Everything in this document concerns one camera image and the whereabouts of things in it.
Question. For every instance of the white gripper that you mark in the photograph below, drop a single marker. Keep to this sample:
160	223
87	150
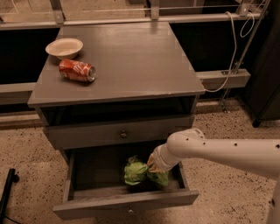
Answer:
157	158

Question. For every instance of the green rice chip bag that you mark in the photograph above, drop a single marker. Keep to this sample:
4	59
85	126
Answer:
136	172

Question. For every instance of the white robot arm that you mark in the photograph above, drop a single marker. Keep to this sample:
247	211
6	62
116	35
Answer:
258	156

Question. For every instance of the closed grey top drawer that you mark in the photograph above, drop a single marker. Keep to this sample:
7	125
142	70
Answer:
65	137

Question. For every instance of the open grey drawer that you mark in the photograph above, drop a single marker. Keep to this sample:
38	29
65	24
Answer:
95	184

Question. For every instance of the grey wooden drawer cabinet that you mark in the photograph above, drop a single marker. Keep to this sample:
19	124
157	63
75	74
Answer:
141	72

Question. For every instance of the red soda can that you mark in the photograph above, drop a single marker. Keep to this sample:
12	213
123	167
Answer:
76	70

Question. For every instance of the dark cabinet at right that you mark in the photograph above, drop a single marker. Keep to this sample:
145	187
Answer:
262	93

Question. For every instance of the black bar on floor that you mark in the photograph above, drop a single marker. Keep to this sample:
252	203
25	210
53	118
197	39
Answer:
12	177

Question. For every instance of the white bowl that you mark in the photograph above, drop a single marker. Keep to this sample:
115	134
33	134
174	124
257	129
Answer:
64	48

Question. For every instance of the metal railing frame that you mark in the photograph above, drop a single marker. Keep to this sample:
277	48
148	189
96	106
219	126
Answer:
28	14

